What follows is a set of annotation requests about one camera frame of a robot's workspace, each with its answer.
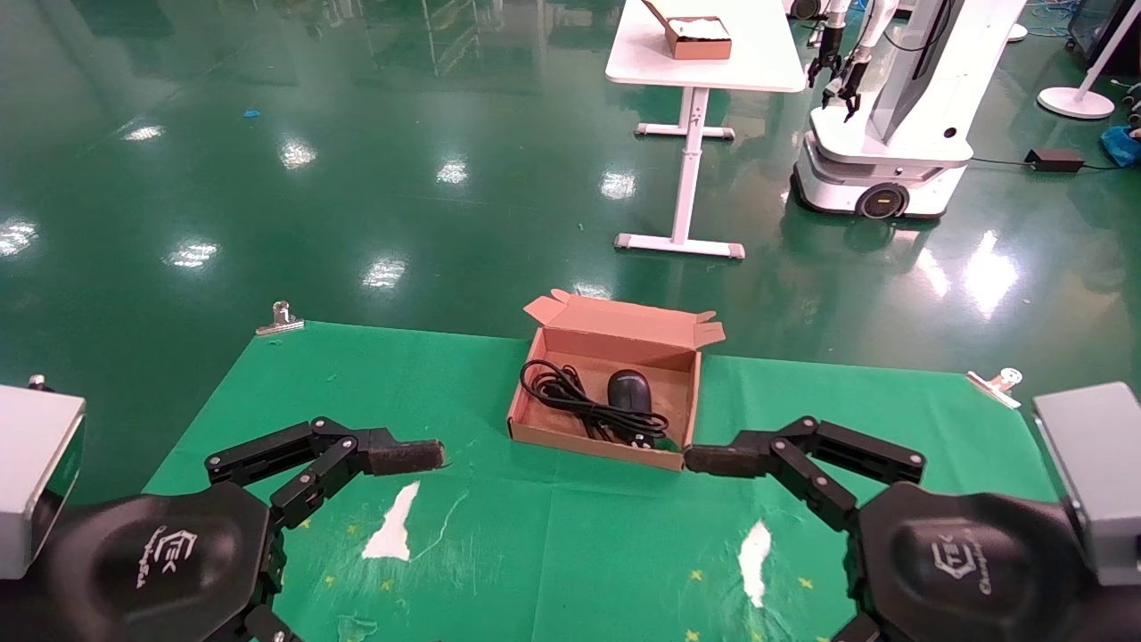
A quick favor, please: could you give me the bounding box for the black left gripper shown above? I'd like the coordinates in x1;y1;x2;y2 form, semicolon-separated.
0;481;301;642

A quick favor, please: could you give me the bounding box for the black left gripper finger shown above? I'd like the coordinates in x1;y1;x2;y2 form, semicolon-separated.
204;415;447;532

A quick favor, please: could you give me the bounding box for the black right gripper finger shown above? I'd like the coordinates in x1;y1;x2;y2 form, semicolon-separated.
684;416;926;534

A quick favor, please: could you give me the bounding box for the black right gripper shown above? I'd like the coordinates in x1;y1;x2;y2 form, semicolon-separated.
829;481;1141;642

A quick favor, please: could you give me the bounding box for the thin black cable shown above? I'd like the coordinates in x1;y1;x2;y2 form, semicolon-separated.
607;368;654;416

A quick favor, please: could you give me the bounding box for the black power cable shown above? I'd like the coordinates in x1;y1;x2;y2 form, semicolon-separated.
520;359;669;449

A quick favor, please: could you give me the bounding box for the open brown cardboard box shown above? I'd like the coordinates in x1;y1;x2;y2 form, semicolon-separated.
507;289;726;471

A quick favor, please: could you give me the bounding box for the small brown cardboard box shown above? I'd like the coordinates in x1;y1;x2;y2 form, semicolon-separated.
642;0;734;61

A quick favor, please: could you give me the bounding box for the green table cloth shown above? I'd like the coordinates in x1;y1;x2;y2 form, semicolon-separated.
143;319;1062;642

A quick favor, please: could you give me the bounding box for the metal binder clip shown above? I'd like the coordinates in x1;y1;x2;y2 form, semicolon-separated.
965;367;1024;410
256;300;305;337

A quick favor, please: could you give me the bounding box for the small black robot gripper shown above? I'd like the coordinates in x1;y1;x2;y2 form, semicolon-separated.
820;49;871;122
807;25;845;88

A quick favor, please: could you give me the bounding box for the white wheeled robot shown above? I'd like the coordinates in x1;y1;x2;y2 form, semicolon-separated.
792;0;1026;220

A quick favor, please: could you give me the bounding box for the white desk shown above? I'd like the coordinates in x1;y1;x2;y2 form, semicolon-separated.
605;0;808;260

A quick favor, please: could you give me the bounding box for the black power adapter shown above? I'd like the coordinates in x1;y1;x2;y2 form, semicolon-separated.
1025;148;1086;175

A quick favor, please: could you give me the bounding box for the white round stand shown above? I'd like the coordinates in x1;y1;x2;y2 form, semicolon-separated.
1038;0;1141;120

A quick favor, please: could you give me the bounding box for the dark cabinet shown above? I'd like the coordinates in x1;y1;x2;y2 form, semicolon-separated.
1065;0;1141;77

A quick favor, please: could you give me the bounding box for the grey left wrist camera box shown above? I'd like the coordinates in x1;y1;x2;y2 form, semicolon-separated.
0;383;88;580

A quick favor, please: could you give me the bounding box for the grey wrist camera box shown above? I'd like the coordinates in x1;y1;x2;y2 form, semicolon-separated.
0;383;88;580
1032;382;1141;587

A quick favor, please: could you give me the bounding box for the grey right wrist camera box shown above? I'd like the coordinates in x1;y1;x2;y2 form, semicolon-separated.
1032;382;1141;587

